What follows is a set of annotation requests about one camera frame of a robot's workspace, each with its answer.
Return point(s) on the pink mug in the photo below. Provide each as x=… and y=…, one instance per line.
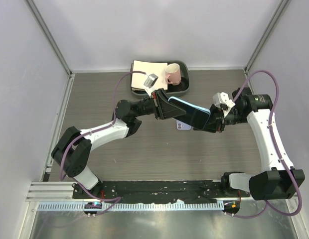
x=173, y=74

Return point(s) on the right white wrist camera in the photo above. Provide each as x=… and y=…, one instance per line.
x=223, y=102

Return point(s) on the slotted cable duct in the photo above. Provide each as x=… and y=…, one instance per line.
x=92, y=206

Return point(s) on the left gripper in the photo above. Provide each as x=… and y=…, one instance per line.
x=166, y=110

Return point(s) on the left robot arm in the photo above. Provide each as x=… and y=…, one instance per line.
x=72, y=151

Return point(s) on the dark green tray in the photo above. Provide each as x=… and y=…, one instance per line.
x=173, y=90

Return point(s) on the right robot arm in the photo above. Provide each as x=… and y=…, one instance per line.
x=277, y=170

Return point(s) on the phone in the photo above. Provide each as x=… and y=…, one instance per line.
x=182, y=126
x=192, y=114

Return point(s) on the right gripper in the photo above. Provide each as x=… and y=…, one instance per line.
x=216, y=120

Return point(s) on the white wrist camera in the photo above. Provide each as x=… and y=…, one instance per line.
x=223, y=102
x=149, y=83

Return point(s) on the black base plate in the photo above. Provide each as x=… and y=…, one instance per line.
x=164, y=192

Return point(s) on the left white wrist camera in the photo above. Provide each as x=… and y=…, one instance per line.
x=149, y=83

